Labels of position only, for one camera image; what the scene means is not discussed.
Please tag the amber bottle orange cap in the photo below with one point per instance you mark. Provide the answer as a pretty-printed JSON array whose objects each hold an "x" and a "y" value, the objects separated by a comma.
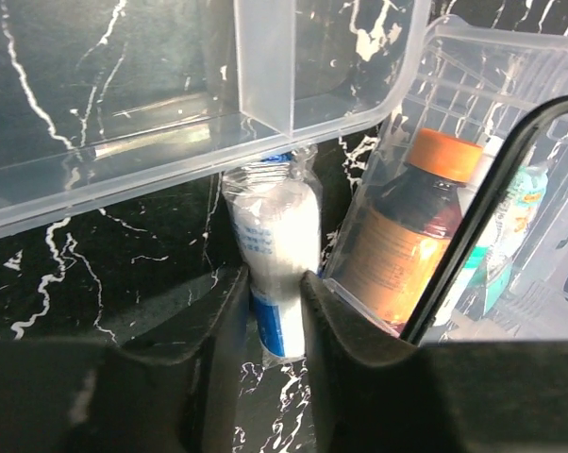
[{"x": 407, "y": 220}]

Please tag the clear compartment organizer tray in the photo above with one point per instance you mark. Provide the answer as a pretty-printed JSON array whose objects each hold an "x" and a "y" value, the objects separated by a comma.
[{"x": 103, "y": 101}]

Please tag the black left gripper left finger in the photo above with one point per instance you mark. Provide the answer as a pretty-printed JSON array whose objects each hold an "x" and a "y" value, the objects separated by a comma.
[{"x": 173, "y": 389}]

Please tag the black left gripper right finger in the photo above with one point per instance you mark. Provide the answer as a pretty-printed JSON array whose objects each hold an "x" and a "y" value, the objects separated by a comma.
[{"x": 371, "y": 392}]

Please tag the clear medicine kit box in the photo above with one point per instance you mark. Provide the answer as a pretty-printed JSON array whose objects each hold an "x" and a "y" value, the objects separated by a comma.
[{"x": 476, "y": 84}]

